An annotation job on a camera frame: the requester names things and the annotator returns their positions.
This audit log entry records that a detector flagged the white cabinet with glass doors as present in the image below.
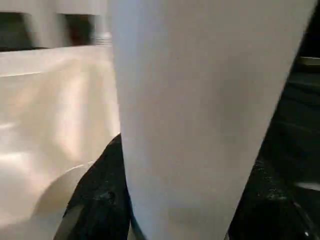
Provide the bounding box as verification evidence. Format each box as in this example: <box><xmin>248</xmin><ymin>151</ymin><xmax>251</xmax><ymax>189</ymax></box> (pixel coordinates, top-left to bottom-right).
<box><xmin>0</xmin><ymin>0</ymin><xmax>113</xmax><ymax>52</ymax></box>

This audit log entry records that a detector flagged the white plastic table top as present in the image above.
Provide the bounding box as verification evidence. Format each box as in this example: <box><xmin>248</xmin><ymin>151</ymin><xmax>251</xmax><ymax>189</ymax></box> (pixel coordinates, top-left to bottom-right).
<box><xmin>0</xmin><ymin>44</ymin><xmax>124</xmax><ymax>240</ymax></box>

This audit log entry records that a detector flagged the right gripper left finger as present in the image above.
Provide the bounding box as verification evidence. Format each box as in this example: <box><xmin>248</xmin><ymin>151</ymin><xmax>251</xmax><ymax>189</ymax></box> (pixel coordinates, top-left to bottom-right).
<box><xmin>53</xmin><ymin>133</ymin><xmax>134</xmax><ymax>240</ymax></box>

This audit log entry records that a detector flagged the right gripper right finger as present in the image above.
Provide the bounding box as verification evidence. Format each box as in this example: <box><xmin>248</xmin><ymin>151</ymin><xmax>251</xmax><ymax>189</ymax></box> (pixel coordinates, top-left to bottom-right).
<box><xmin>227</xmin><ymin>149</ymin><xmax>317</xmax><ymax>240</ymax></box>

